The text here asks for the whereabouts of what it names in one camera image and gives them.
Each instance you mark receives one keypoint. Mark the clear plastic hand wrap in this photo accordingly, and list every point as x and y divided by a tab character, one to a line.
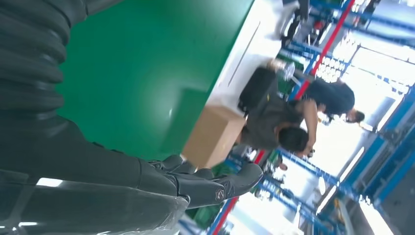
97	207

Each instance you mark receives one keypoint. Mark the white desk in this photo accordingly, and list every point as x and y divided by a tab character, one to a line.
246	58

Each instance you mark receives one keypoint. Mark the green plastic crate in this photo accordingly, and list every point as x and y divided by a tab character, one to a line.
207	214

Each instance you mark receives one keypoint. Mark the blue steel shelf rack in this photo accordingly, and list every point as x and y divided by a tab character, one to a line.
389	168

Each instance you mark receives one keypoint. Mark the brown cardboard box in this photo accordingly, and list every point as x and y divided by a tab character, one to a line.
210	136

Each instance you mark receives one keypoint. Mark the clear plastic drink cup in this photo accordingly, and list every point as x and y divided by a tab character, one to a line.
287	69

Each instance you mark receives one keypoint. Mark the person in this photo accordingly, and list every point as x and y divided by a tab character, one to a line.
334	97
272	126

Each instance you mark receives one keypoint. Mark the red barrier bar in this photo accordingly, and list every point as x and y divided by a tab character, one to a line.
327	45

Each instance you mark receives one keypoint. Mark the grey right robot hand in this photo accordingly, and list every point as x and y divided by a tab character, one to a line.
81	181

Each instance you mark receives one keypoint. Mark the black carrying case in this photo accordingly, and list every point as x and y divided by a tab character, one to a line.
256	87

